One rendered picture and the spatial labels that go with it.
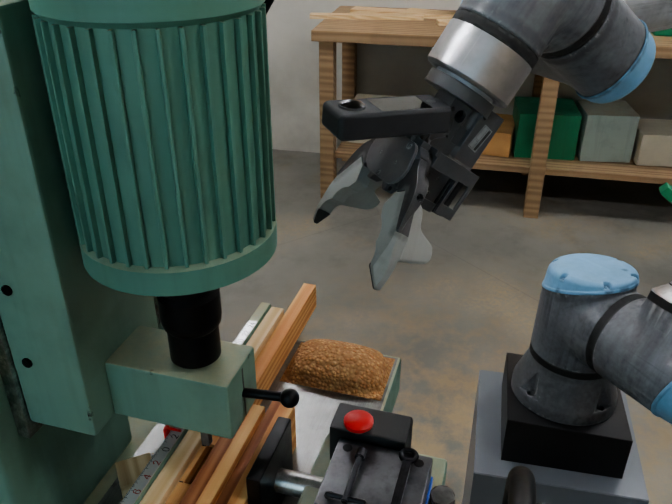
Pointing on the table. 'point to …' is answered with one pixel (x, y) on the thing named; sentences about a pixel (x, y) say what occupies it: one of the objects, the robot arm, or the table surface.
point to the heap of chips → (340, 368)
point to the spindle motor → (163, 138)
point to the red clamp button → (358, 421)
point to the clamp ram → (277, 469)
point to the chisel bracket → (181, 385)
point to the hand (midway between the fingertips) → (336, 251)
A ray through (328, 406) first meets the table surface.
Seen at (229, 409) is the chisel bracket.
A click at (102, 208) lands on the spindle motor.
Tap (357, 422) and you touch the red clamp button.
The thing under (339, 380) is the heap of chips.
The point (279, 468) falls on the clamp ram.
